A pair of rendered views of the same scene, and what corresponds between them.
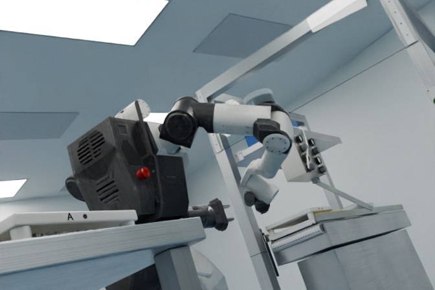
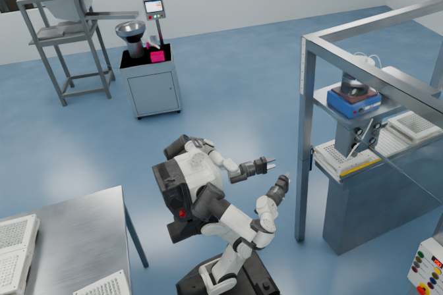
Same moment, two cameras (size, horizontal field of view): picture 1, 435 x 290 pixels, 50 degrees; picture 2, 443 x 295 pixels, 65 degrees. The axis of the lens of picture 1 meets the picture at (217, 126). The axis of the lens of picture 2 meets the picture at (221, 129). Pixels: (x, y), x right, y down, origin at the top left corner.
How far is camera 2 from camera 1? 1.93 m
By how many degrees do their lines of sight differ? 68
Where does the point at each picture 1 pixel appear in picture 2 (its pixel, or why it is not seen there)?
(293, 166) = (341, 146)
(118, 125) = (169, 192)
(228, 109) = (229, 222)
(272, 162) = not seen: hidden behind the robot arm
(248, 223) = (302, 143)
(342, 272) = (348, 193)
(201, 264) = (216, 231)
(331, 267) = not seen: hidden behind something
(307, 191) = not seen: outside the picture
